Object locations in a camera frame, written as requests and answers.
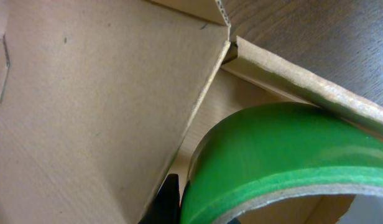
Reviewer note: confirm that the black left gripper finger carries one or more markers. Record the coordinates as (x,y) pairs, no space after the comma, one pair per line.
(165,208)

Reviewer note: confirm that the green tape roll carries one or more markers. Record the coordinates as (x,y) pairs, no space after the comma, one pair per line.
(261,155)

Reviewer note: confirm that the brown cardboard box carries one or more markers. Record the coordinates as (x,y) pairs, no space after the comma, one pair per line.
(101,100)

